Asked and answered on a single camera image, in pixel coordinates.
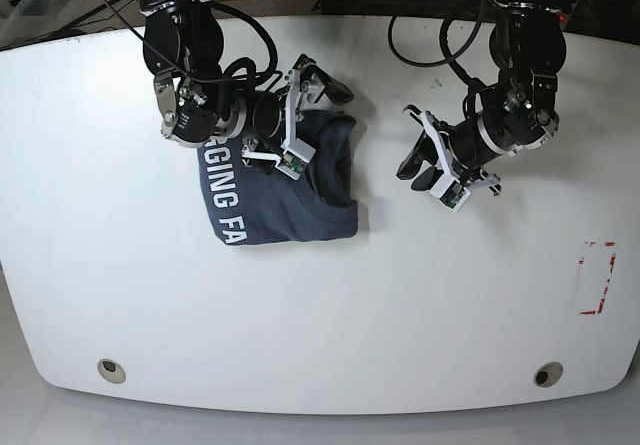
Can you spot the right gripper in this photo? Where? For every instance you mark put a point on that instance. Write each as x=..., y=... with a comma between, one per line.
x=284, y=118

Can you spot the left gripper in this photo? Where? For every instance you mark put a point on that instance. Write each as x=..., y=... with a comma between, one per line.
x=444, y=149

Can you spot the dark blue T-shirt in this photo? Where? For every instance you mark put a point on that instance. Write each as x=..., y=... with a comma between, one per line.
x=247, y=206

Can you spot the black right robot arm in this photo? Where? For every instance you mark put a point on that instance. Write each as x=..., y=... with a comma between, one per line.
x=199, y=100

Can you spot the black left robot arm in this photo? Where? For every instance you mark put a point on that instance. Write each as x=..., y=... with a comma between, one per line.
x=516, y=113

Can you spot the red tape marking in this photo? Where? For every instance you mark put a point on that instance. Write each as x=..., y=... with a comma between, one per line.
x=593, y=278

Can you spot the right table grommet hole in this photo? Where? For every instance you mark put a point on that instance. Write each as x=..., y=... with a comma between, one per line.
x=548, y=375

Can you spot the table grommet hole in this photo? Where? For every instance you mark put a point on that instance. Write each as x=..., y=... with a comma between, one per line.
x=548, y=375
x=111, y=371

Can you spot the left table grommet hole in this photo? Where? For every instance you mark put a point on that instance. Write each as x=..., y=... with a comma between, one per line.
x=111, y=371

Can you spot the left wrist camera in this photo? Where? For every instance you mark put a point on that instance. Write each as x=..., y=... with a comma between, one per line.
x=450, y=192

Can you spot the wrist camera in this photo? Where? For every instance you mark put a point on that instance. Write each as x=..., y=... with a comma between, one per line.
x=450, y=192
x=293, y=162

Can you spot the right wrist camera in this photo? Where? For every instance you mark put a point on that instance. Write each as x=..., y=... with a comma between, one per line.
x=293, y=162

